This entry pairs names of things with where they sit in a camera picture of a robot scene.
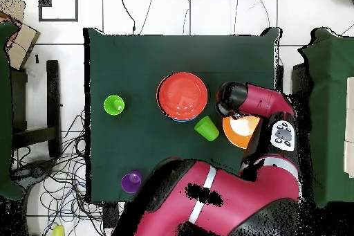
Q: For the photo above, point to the large blue bowl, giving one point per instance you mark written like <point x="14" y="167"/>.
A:
<point x="184" y="120"/>

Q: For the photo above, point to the red-orange bowl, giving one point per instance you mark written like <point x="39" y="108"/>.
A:
<point x="182" y="96"/>

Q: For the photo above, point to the large yellow-orange bowl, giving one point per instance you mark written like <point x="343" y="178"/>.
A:
<point x="235" y="139"/>

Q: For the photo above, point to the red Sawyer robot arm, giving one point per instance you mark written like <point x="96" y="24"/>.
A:
<point x="235" y="191"/>

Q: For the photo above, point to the smooth green cup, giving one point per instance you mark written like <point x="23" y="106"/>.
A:
<point x="207" y="129"/>

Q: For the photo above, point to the ridged green cup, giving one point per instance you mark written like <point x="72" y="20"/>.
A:
<point x="111" y="104"/>

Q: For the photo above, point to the dark green tablecloth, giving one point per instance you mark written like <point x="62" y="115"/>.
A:
<point x="132" y="61"/>

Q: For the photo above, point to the purple cup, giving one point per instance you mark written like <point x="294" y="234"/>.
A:
<point x="129" y="184"/>

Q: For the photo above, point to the black equipment cabinet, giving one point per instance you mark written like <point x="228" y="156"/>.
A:
<point x="301" y="81"/>

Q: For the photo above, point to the grey black stand base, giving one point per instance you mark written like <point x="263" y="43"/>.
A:
<point x="36" y="169"/>

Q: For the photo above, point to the green cloth side table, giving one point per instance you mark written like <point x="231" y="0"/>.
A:
<point x="332" y="108"/>
<point x="4" y="108"/>

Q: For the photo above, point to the small yellow object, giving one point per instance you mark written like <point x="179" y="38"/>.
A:
<point x="58" y="231"/>

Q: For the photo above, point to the cardboard box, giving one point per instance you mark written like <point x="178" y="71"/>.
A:
<point x="20" y="45"/>

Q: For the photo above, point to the white boxes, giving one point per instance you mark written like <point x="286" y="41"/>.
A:
<point x="350" y="125"/>

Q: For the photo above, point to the black stand frame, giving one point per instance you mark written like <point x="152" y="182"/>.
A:
<point x="53" y="94"/>
<point x="279" y="78"/>

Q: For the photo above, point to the black square floor frame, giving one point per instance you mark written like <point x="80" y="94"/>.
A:
<point x="58" y="20"/>

